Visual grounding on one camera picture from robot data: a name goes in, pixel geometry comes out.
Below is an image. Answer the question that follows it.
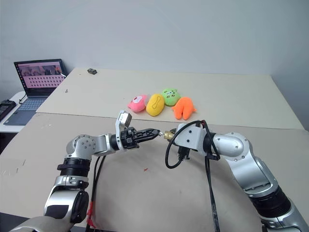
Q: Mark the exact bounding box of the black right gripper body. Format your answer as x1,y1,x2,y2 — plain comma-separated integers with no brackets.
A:
177,145,192,160

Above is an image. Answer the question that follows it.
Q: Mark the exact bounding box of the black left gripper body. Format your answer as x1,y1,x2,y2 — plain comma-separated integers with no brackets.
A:
120,127,140,150

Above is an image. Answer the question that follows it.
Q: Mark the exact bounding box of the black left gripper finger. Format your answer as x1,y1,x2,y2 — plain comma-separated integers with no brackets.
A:
134,128,160,137
136,134,159,146

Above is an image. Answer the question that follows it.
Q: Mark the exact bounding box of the orange plush toy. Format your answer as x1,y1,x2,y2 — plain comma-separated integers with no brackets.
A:
171,96,197,120

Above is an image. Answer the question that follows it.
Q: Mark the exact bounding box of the yellow plush toy with bone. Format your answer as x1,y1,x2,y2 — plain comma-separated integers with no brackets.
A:
146,93,166,117

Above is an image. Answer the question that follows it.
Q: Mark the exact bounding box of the pink plush toy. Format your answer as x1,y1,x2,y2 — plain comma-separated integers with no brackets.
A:
127,94,149,114

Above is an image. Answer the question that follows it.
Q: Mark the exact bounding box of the green plush toy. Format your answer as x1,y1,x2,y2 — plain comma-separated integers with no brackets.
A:
161,88,182,107

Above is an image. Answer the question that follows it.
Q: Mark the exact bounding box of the large beige cardboard sheet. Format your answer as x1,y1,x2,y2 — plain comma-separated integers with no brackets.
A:
35,67,309,132
0,113,309,232

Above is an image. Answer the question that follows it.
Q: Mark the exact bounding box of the open grey laptop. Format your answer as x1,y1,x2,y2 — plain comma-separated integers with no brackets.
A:
3,58,67,126

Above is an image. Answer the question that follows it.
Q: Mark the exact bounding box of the grey rounded robot body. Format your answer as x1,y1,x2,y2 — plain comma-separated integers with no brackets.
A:
0,216,74,232

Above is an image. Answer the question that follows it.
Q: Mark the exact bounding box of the black device with display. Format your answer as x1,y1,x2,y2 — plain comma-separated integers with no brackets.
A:
0,99,17,123

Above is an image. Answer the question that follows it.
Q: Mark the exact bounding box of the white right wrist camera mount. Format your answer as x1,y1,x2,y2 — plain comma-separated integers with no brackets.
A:
174,123,209,153

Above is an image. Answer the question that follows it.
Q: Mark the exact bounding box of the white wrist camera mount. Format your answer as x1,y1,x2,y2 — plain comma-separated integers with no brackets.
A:
113,110,133,152
174,123,209,153

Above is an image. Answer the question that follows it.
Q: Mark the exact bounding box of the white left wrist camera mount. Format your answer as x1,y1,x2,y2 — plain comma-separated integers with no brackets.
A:
113,110,133,152

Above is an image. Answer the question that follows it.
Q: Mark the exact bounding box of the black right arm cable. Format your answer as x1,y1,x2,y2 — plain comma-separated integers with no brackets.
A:
165,120,222,232

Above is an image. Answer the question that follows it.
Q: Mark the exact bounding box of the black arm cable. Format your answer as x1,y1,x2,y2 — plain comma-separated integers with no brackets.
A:
89,155,107,232
165,120,222,232

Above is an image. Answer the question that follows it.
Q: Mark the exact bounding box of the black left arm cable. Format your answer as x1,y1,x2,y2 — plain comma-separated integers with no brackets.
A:
89,155,107,232

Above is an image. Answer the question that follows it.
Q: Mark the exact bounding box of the red tape on cable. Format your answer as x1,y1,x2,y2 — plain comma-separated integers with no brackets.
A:
86,201,95,227

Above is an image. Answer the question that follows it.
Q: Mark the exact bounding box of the thin black laptop cable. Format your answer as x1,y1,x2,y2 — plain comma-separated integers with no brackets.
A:
13,93,27,115

